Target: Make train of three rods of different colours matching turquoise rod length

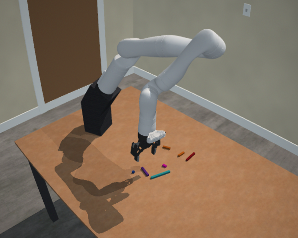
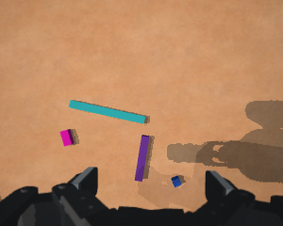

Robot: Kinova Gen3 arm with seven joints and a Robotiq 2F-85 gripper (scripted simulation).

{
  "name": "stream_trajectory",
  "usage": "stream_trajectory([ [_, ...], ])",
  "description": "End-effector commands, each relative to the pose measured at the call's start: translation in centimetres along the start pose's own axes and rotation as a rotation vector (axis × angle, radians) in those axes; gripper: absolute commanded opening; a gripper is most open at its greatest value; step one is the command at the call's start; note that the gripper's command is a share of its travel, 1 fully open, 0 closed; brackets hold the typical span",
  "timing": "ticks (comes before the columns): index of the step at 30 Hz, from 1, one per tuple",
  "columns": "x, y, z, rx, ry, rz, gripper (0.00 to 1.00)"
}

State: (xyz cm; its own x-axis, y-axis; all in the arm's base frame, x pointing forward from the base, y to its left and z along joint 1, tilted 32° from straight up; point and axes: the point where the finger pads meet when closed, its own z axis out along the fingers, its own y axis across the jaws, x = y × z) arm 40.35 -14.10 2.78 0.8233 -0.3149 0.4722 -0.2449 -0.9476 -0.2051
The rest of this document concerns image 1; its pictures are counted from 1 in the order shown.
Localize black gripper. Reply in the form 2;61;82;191
131;132;160;162

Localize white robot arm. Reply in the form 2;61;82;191
97;29;226;143

